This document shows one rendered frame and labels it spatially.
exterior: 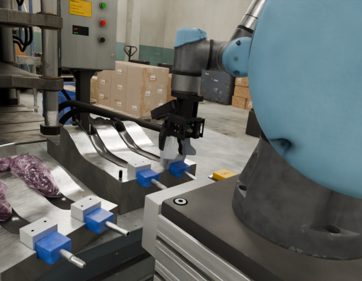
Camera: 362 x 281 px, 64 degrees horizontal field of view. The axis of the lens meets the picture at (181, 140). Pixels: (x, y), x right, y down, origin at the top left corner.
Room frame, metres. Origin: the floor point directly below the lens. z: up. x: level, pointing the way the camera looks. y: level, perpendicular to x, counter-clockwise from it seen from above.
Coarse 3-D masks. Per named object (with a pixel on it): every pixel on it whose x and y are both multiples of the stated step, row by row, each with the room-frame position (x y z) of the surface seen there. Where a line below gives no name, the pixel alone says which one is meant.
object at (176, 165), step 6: (180, 156) 0.77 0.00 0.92; (168, 162) 0.74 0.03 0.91; (174, 162) 0.75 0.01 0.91; (180, 162) 0.76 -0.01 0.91; (168, 168) 0.74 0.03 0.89; (174, 168) 0.73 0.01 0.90; (180, 168) 0.72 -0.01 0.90; (186, 168) 0.73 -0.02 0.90; (174, 174) 0.73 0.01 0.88; (180, 174) 0.72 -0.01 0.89; (186, 174) 0.72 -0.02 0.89; (192, 180) 0.70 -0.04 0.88
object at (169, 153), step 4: (168, 140) 0.74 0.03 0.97; (172, 140) 0.73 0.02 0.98; (168, 144) 0.73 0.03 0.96; (172, 144) 0.72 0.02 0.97; (164, 148) 0.73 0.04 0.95; (168, 148) 0.73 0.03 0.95; (172, 148) 0.72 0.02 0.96; (160, 152) 0.73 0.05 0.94; (164, 152) 0.73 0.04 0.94; (168, 152) 0.72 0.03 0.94; (172, 152) 0.71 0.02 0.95; (176, 152) 0.71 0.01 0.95; (160, 156) 0.73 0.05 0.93; (164, 156) 0.73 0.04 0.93; (168, 156) 0.72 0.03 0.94; (172, 156) 0.71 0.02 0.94; (176, 156) 0.70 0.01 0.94; (164, 160) 0.73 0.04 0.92; (164, 164) 0.73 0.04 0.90
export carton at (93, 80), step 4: (92, 76) 6.11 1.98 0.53; (96, 76) 6.18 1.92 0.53; (92, 80) 5.77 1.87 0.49; (96, 80) 5.70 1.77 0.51; (92, 84) 5.76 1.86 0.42; (96, 84) 5.69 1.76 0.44; (92, 88) 5.75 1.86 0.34; (96, 88) 5.69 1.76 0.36; (92, 92) 5.74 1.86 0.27; (96, 92) 5.68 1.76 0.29; (92, 96) 5.76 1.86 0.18; (96, 96) 5.69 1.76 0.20
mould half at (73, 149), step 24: (48, 144) 0.97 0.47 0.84; (72, 144) 0.83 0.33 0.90; (120, 144) 0.89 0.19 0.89; (144, 144) 0.94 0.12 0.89; (72, 168) 0.83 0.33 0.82; (96, 168) 0.72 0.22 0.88; (120, 168) 0.71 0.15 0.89; (192, 168) 0.80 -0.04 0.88; (96, 192) 0.71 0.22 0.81; (120, 192) 0.63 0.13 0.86; (144, 192) 0.68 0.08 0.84
